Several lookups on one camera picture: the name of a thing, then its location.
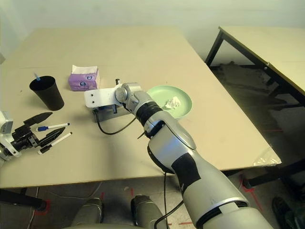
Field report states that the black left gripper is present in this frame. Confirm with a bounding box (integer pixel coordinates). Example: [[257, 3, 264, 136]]
[[11, 112, 66, 151]]

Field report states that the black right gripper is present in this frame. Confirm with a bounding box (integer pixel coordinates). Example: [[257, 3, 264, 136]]
[[99, 104, 118, 114]]

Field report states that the grey glasses case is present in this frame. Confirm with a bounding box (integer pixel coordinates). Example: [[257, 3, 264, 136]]
[[91, 108, 135, 124]]

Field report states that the white marker black cap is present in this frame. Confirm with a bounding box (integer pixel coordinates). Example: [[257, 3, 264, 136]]
[[37, 132, 73, 155]]

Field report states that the light green plate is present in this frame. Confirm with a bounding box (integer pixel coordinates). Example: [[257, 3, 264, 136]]
[[146, 85, 193, 120]]

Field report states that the white tissue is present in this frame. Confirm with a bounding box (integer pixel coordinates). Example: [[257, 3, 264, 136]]
[[165, 96, 182, 110]]

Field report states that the white marker blue cap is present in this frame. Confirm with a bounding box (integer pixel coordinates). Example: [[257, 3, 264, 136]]
[[35, 123, 71, 132]]

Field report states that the black plastic cup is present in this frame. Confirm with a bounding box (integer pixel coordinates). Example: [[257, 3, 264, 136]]
[[29, 75, 65, 112]]

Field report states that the purple tissue pack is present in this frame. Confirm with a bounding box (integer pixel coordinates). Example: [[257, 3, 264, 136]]
[[68, 64, 101, 92]]

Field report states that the black table leg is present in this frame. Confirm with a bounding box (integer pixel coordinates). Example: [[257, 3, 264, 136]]
[[0, 188, 47, 210], [243, 158, 305, 189]]

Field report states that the grey robot torso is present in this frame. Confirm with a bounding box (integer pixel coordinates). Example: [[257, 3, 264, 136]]
[[61, 223, 136, 229]]

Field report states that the dark shoe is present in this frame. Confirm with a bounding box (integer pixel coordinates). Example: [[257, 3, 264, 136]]
[[272, 196, 305, 229]]

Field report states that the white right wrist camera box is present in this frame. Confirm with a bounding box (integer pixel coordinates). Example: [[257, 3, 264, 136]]
[[83, 87, 120, 109]]

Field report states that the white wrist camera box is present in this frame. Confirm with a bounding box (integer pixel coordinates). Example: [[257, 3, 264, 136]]
[[83, 87, 120, 109], [0, 111, 21, 158]]

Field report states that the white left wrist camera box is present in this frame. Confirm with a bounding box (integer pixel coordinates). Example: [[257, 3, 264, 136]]
[[0, 111, 21, 158]]

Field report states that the white floor cable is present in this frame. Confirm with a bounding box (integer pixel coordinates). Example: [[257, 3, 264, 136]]
[[38, 182, 103, 198]]

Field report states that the beige side table black frame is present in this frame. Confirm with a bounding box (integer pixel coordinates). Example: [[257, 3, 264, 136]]
[[205, 25, 305, 101]]

